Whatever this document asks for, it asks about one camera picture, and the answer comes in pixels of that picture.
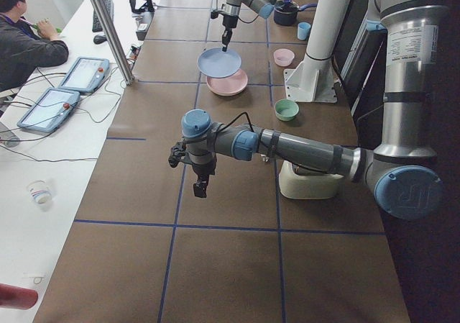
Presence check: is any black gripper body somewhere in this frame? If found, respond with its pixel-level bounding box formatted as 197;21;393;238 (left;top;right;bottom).
211;9;239;53
168;141;217;198

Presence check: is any blue plate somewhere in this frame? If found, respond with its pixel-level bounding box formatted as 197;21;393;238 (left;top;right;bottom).
198;47;242;78

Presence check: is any pink plate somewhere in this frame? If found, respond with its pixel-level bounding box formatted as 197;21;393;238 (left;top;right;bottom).
206;69;248;96

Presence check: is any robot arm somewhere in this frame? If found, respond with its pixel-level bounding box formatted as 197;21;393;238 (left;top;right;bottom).
168;0;451;220
211;0;277;53

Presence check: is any person's hand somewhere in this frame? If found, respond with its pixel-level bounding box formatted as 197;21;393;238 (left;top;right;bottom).
37;19;59;41

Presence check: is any dark blue saucepan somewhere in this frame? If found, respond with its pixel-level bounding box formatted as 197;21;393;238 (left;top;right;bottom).
273;0;317;26

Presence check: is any pink bowl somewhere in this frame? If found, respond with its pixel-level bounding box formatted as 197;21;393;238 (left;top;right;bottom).
273;48;295;67

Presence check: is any light blue cup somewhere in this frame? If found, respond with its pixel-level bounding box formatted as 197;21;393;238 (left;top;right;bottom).
297;22;311;40

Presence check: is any green bowl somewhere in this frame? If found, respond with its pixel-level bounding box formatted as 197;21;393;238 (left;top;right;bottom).
274;99;300;122

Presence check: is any black computer mouse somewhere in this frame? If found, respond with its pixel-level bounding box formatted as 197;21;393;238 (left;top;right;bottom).
93;35;107;45

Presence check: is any black keyboard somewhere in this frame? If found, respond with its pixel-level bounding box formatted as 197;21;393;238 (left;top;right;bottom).
91;0;115;33

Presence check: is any far teach pendant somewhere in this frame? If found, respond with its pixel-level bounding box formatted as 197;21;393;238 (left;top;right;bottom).
58;57;110;94

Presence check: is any teach pendant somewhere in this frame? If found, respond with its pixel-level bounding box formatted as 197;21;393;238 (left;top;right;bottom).
58;57;110;94
17;88;81;133

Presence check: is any near teach pendant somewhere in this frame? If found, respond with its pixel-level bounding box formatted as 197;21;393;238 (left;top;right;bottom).
17;88;81;133

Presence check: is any paper cup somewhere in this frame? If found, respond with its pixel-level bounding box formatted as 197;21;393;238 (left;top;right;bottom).
26;180;52;209

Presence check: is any water bottle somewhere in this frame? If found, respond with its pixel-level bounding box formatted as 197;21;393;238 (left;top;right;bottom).
0;129;20;147

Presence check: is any seated person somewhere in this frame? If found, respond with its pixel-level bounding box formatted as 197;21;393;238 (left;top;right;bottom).
1;0;69;91

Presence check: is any red cylinder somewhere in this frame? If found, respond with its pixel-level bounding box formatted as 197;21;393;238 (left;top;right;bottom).
0;283;38;310

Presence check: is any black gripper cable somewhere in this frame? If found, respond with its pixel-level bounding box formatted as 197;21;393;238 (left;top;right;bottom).
215;112;259;137

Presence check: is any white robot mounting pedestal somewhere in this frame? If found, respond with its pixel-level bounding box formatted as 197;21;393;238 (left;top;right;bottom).
284;0;351;104

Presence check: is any aluminium frame post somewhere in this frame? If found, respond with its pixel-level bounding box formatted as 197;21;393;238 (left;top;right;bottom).
90;0;134;86

